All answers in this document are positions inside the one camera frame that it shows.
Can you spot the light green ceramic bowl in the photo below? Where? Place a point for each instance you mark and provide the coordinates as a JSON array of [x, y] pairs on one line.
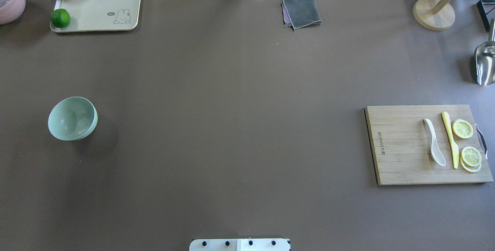
[[72, 119]]

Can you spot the white ceramic spoon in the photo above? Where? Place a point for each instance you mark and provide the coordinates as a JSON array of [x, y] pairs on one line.
[[435, 151]]

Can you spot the folded grey cloth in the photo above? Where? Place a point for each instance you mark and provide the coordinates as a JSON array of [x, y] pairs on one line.
[[298, 14]]

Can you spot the bamboo cutting board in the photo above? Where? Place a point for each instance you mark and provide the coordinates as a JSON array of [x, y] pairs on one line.
[[401, 143]]

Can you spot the cream rabbit tray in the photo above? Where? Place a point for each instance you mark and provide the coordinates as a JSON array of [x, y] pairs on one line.
[[99, 15]]

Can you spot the green lime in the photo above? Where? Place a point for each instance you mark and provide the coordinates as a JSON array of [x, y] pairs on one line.
[[60, 18]]

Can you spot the wooden mug tree stand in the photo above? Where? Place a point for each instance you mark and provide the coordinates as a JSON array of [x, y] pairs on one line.
[[435, 15]]

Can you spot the yellow plastic knife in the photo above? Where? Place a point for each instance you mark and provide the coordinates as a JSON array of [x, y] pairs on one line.
[[455, 154]]

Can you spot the upper lemon slice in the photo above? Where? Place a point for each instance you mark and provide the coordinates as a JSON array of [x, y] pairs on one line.
[[462, 129]]

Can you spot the lemon slice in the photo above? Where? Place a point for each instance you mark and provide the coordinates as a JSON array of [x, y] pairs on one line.
[[462, 129], [470, 159]]

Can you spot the lower lemon slice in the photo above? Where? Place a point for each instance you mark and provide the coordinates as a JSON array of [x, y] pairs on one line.
[[470, 159]]

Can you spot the steel ice scoop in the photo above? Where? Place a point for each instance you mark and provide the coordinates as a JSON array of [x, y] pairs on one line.
[[485, 59]]

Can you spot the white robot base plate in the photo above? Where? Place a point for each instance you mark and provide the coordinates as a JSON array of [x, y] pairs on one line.
[[241, 244]]

